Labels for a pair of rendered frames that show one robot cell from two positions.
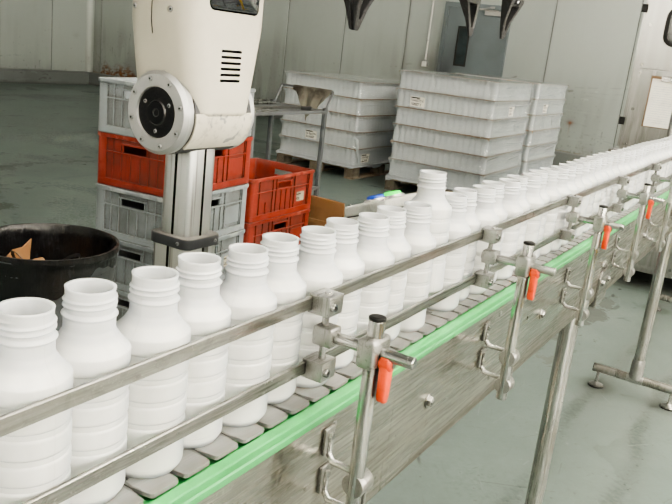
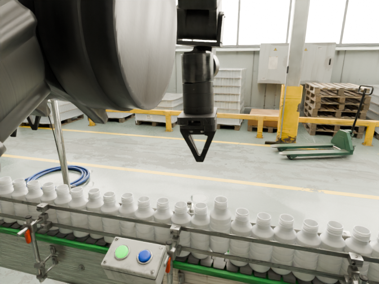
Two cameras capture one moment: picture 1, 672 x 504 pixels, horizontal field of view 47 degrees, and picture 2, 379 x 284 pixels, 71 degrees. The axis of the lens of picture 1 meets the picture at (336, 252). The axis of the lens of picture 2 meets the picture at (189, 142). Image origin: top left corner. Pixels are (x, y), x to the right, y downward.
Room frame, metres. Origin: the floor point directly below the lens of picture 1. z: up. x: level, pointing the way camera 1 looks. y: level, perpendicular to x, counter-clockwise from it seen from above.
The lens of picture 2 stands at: (1.28, 0.48, 1.57)
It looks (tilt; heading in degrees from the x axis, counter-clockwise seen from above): 18 degrees down; 255
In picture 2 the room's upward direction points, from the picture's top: straight up
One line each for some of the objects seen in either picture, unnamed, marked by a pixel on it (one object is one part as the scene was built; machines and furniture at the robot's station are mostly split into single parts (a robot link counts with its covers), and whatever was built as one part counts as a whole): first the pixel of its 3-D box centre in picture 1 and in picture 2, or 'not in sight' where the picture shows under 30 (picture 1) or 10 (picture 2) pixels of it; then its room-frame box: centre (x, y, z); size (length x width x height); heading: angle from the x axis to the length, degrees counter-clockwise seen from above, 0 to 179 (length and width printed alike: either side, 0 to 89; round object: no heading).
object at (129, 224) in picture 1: (174, 207); not in sight; (3.40, 0.75, 0.55); 0.61 x 0.41 x 0.22; 157
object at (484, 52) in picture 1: (467, 79); not in sight; (11.52, -1.60, 1.05); 1.00 x 0.10 x 2.10; 60
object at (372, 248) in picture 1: (365, 283); (283, 243); (0.87, -0.04, 1.08); 0.06 x 0.06 x 0.17
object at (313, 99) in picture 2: not in sight; (331, 107); (-3.38, -4.37, 0.51); 1.26 x 1.08 x 1.02; 59
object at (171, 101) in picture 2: not in sight; (162, 108); (0.16, -6.27, 0.33); 1.25 x 1.03 x 0.66; 58
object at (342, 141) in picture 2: not in sight; (320, 120); (-1.94, -3.09, 0.58); 1.45 x 0.54 x 1.16; 170
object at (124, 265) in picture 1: (171, 254); not in sight; (3.40, 0.75, 0.33); 0.61 x 0.41 x 0.22; 156
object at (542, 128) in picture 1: (505, 128); not in sight; (9.35, -1.84, 0.59); 1.25 x 1.03 x 1.17; 151
